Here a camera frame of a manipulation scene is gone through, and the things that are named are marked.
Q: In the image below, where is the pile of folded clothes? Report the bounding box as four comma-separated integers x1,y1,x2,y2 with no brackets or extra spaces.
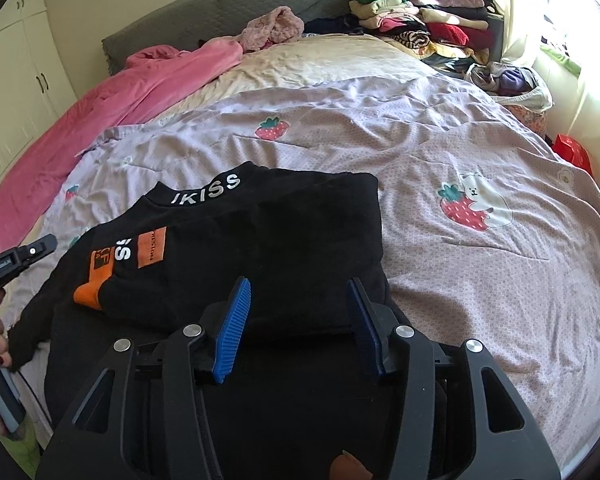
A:
349,0,504,64

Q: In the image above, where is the white bag of clothes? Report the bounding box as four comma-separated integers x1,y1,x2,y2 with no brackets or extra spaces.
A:
464,62,554,113

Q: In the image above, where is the floral storage box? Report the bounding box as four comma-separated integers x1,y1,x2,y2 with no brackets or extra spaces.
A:
505,105,547,138

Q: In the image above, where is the dusty pink fluffy garment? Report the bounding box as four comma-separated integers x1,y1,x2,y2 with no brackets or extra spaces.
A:
235,6,304,52

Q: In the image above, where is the pink fleece blanket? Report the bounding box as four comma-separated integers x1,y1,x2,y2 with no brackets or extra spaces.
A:
0,38,242,252

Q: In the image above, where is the cream bed sheet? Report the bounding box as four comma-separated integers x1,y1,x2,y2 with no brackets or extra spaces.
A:
150,35,434,126

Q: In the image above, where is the lilac strawberry print duvet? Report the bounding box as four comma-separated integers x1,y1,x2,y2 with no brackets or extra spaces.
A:
29,71,600,476

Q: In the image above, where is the grey padded headboard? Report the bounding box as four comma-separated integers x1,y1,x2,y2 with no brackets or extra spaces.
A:
102,0,351,75

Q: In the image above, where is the black orange IKISS sweater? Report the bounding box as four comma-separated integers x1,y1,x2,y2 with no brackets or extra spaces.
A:
7,160,412,480

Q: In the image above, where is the dark navy garment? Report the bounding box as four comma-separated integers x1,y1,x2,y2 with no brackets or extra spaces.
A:
304,14,364,36

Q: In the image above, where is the cream wardrobe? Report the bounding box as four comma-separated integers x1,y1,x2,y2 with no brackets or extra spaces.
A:
0,0,76,182

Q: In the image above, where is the red plastic bag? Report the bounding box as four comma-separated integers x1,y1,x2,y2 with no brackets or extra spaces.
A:
552,134,593,176

